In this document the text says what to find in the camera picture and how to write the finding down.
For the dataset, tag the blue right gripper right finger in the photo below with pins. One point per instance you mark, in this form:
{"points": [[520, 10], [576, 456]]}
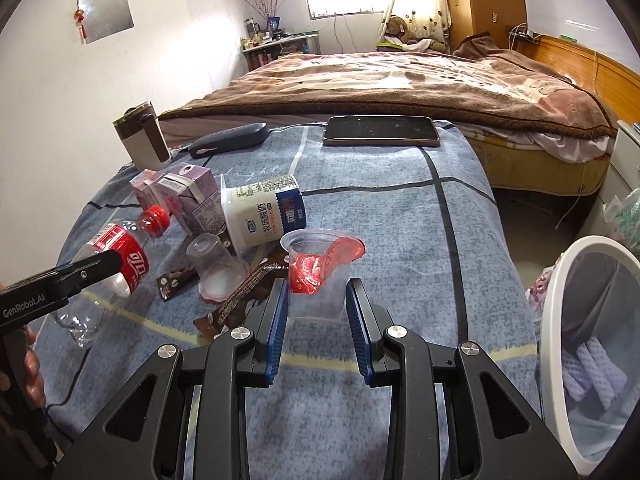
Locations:
{"points": [[360, 337]]}

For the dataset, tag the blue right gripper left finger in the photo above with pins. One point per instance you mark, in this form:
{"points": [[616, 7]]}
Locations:
{"points": [[277, 316]]}

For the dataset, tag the clear jelly cup red lid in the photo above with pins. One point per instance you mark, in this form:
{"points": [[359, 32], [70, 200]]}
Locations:
{"points": [[318, 269]]}

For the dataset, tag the clear plastic bottle red label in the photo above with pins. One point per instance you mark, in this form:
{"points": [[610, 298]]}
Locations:
{"points": [[129, 241]]}

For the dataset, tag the white trash bin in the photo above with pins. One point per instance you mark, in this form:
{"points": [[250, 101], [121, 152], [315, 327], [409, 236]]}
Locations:
{"points": [[592, 291]]}

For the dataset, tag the left hand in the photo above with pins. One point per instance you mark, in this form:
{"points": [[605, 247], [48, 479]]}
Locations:
{"points": [[34, 383]]}

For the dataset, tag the brown snack wrapper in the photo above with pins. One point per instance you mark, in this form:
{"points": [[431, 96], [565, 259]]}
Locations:
{"points": [[256, 287]]}

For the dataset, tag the clear small plastic cup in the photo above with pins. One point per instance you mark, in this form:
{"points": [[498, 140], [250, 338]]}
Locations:
{"points": [[219, 273]]}

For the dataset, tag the white yogurt cup blue label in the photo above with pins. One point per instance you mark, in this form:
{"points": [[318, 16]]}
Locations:
{"points": [[262, 212]]}

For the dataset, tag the small brown wrapper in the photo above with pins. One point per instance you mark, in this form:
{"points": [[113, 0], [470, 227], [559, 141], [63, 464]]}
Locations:
{"points": [[170, 283]]}

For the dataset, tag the blue plaid tablecloth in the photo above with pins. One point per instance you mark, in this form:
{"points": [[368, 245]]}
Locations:
{"points": [[419, 227]]}

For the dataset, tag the purple white milk carton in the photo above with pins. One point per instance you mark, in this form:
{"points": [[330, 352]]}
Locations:
{"points": [[192, 195]]}

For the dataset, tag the dark blue glasses case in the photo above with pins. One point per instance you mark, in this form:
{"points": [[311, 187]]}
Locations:
{"points": [[229, 140]]}

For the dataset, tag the red white milk carton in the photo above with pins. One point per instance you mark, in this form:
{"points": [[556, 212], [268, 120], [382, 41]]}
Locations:
{"points": [[145, 189]]}

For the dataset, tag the black smartphone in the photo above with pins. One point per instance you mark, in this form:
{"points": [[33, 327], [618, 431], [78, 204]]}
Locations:
{"points": [[381, 130]]}

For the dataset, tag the white brown travel mug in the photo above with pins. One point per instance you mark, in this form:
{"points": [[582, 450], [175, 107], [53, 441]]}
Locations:
{"points": [[140, 134]]}

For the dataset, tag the brown bed blanket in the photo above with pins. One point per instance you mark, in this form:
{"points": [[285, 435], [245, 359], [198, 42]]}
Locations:
{"points": [[480, 83]]}

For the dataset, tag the cluttered shelf desk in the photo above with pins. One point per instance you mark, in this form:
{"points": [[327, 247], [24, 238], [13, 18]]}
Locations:
{"points": [[260, 47]]}

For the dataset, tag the green plastic bag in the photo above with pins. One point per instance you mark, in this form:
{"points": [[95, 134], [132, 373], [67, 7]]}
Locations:
{"points": [[622, 217]]}

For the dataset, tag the white nightstand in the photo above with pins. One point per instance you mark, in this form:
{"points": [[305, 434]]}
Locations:
{"points": [[621, 178]]}

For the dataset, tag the teddy bear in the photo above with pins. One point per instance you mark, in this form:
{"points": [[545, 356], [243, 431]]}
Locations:
{"points": [[397, 28]]}

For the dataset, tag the floral curtain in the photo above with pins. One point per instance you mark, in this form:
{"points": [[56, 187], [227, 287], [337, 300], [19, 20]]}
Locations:
{"points": [[423, 19]]}

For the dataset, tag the wooden headboard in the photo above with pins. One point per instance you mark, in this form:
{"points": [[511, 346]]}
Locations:
{"points": [[614, 83]]}

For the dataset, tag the silver wall poster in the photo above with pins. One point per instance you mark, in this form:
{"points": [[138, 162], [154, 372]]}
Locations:
{"points": [[97, 19]]}

